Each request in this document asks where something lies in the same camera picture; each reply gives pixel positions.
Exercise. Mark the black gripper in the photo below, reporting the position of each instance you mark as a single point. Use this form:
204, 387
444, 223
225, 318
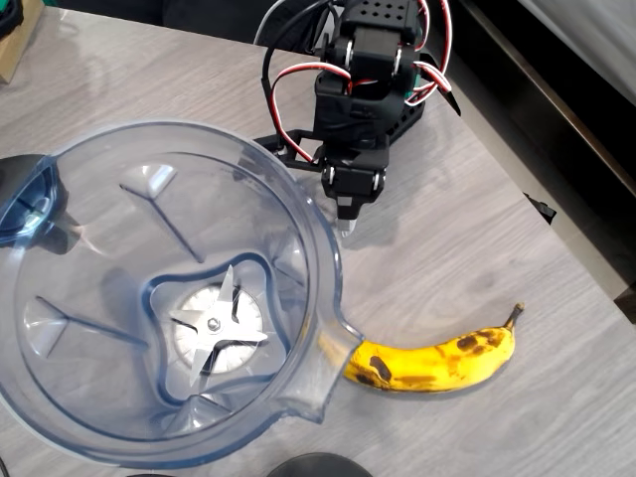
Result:
352, 183

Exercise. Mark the spotted yellow banana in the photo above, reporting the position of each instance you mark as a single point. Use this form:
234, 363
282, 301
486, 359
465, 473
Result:
432, 367

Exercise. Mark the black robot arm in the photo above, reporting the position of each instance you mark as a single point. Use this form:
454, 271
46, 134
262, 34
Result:
367, 104

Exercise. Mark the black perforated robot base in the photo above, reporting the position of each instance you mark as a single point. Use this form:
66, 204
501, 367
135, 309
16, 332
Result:
410, 121

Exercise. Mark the steel blender blade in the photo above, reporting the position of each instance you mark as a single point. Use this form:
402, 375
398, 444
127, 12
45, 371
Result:
213, 324

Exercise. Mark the clear plastic blender jar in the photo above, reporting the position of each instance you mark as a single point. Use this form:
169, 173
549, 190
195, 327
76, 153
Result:
99, 199

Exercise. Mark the black table clamp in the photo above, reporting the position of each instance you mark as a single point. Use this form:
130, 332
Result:
542, 209

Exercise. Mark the black round lid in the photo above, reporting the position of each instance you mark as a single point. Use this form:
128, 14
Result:
318, 467

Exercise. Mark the cardboard box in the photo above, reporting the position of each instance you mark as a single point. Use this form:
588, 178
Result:
20, 54

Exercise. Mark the black object on box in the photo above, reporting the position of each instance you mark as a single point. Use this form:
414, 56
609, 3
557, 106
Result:
10, 17

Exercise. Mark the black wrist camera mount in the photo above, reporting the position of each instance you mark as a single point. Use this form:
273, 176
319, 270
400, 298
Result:
290, 144

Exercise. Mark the dark wooden rail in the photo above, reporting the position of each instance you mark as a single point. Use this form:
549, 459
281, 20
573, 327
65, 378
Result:
546, 84

